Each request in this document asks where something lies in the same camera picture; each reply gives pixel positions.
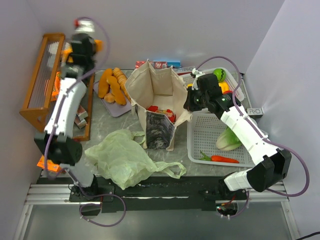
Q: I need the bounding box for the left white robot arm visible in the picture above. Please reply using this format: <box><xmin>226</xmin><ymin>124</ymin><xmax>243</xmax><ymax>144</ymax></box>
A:
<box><xmin>34</xmin><ymin>33</ymin><xmax>98</xmax><ymax>198</ymax></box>

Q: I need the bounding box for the front white perforated basket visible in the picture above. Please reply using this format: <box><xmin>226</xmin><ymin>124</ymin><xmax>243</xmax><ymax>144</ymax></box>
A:
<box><xmin>187</xmin><ymin>111</ymin><xmax>255</xmax><ymax>168</ymax></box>

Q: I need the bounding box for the white perforated basket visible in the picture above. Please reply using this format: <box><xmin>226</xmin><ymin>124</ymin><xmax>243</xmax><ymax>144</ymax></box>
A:
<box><xmin>179</xmin><ymin>67</ymin><xmax>246</xmax><ymax>102</ymax></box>
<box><xmin>187</xmin><ymin>111</ymin><xmax>255</xmax><ymax>168</ymax></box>

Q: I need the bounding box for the beige canvas tote bag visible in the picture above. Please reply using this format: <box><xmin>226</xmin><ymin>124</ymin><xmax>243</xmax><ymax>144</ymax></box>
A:
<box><xmin>125</xmin><ymin>61</ymin><xmax>192</xmax><ymax>151</ymax></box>

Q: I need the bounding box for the back white perforated basket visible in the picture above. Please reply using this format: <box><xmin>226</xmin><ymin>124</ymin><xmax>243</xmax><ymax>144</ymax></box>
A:
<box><xmin>179</xmin><ymin>67</ymin><xmax>246</xmax><ymax>102</ymax></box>

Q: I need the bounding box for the orange carrot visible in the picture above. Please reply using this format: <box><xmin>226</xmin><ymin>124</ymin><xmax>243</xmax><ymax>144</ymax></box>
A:
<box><xmin>200</xmin><ymin>151</ymin><xmax>240</xmax><ymax>164</ymax></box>

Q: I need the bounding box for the napa cabbage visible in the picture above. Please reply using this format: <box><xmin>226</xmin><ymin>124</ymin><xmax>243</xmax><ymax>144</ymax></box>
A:
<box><xmin>215</xmin><ymin>127</ymin><xmax>242</xmax><ymax>151</ymax></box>

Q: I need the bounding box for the red candy bag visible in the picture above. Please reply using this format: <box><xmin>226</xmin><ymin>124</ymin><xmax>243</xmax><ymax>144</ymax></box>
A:
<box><xmin>147</xmin><ymin>105</ymin><xmax>176</xmax><ymax>123</ymax></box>

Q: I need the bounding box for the green watermelon ball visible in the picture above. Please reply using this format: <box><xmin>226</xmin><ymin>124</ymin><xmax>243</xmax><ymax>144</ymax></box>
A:
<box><xmin>213</xmin><ymin>68</ymin><xmax>227</xmax><ymax>83</ymax></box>

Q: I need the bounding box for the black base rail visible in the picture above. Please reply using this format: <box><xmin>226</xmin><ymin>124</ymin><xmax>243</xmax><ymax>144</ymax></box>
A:
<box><xmin>69</xmin><ymin>176</ymin><xmax>247</xmax><ymax>213</ymax></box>

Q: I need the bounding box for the purple tray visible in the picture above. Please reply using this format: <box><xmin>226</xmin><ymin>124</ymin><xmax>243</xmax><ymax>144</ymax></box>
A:
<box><xmin>93</xmin><ymin>72</ymin><xmax>132</xmax><ymax>118</ymax></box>

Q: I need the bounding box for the wooden shelf rack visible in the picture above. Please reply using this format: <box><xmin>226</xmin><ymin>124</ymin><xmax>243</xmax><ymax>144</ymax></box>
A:
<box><xmin>19</xmin><ymin>32</ymin><xmax>96</xmax><ymax>142</ymax></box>

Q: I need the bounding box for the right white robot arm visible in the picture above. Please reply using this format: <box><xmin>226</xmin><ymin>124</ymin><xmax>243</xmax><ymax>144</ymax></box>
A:
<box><xmin>183</xmin><ymin>73</ymin><xmax>292</xmax><ymax>192</ymax></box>

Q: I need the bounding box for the yellow bell pepper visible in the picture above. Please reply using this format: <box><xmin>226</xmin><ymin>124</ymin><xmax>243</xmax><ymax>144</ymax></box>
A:
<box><xmin>218</xmin><ymin>81</ymin><xmax>230</xmax><ymax>94</ymax></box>

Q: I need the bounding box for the long bread loaf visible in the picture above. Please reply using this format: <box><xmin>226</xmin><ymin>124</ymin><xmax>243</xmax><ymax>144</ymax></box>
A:
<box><xmin>98</xmin><ymin>68</ymin><xmax>113</xmax><ymax>99</ymax></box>

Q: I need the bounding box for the grey RIO block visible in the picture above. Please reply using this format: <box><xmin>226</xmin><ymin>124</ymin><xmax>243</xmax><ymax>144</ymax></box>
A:
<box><xmin>246</xmin><ymin>108</ymin><xmax>264</xmax><ymax>116</ymax></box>

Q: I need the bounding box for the orange cracker box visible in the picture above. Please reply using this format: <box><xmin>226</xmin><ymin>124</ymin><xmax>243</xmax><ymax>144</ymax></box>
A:
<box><xmin>50</xmin><ymin>71</ymin><xmax>61</xmax><ymax>102</ymax></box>

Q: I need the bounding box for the orange box on floor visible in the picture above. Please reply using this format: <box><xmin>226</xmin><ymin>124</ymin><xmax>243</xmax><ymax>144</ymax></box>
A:
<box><xmin>37</xmin><ymin>155</ymin><xmax>62</xmax><ymax>173</ymax></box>

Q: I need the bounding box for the green plastic grocery bag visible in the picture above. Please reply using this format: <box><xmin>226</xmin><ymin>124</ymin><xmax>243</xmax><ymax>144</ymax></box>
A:
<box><xmin>84</xmin><ymin>129</ymin><xmax>187</xmax><ymax>190</ymax></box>

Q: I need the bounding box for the orange gummy snack bag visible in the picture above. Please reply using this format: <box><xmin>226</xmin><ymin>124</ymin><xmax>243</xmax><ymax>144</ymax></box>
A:
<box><xmin>61</xmin><ymin>39</ymin><xmax>104</xmax><ymax>62</ymax></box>

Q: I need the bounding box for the round bread bun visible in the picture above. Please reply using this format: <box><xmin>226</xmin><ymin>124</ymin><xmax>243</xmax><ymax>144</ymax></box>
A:
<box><xmin>104</xmin><ymin>92</ymin><xmax>115</xmax><ymax>104</ymax></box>

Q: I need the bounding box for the red blue box behind bag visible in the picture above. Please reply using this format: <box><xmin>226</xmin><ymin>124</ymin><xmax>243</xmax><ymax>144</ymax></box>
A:
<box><xmin>135</xmin><ymin>60</ymin><xmax>182</xmax><ymax>69</ymax></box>

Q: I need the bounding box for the row of round crackers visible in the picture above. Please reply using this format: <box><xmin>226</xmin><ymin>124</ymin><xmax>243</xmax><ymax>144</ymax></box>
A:
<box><xmin>113</xmin><ymin>67</ymin><xmax>131</xmax><ymax>102</ymax></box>

